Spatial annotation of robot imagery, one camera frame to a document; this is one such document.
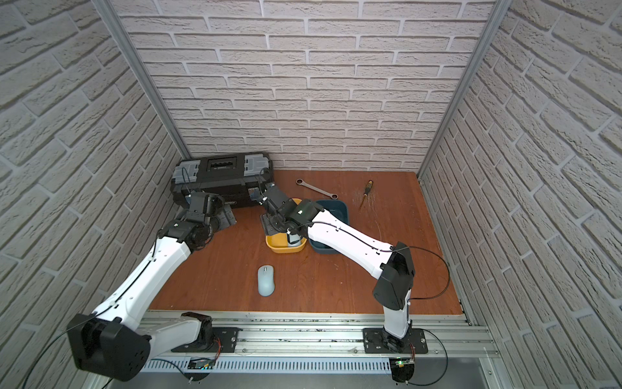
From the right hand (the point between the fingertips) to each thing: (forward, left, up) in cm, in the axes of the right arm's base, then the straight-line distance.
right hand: (278, 217), depth 78 cm
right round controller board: (-41, -36, -24) cm, 59 cm away
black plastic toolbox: (+24, +21, -4) cm, 33 cm away
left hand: (+4, +19, -1) cm, 20 cm away
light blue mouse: (-14, +6, -19) cm, 24 cm away
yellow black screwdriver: (+29, -39, -21) cm, 53 cm away
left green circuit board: (-36, +25, -23) cm, 49 cm away
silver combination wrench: (+36, -6, -21) cm, 42 cm away
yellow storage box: (+2, +3, -21) cm, 21 cm away
